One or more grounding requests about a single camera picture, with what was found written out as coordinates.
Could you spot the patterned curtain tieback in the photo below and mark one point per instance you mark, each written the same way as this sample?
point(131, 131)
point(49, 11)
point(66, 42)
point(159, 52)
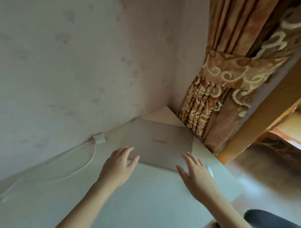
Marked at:
point(237, 68)

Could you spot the person's right hand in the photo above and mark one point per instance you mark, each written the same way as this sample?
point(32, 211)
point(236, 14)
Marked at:
point(199, 180)

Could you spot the person's left forearm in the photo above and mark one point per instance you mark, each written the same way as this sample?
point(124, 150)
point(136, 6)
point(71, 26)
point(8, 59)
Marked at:
point(87, 206)

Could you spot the person's right forearm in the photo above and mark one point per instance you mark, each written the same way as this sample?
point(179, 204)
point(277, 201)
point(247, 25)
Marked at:
point(223, 211)

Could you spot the person's dark trouser leg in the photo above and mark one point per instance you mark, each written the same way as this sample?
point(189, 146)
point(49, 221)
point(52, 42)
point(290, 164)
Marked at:
point(272, 219)

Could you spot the small white mouse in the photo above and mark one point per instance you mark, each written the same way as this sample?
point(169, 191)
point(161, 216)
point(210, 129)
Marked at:
point(210, 171)

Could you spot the white power adapter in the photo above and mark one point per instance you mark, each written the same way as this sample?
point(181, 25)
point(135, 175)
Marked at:
point(99, 138)

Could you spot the closed silver laptop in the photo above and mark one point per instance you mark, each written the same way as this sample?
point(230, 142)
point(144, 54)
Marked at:
point(160, 141)

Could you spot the orange patterned curtain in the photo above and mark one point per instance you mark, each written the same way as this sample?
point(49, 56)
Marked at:
point(235, 30)

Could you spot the person's left thumb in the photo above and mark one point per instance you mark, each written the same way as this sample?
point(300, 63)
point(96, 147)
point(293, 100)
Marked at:
point(134, 160)

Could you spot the wooden bed frame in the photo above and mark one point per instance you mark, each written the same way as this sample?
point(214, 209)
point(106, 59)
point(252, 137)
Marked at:
point(261, 110)

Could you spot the person's right thumb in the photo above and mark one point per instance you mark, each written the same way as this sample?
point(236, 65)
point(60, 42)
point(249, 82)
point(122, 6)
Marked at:
point(181, 171)

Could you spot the person's left hand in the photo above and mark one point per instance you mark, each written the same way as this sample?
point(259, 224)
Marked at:
point(115, 169)

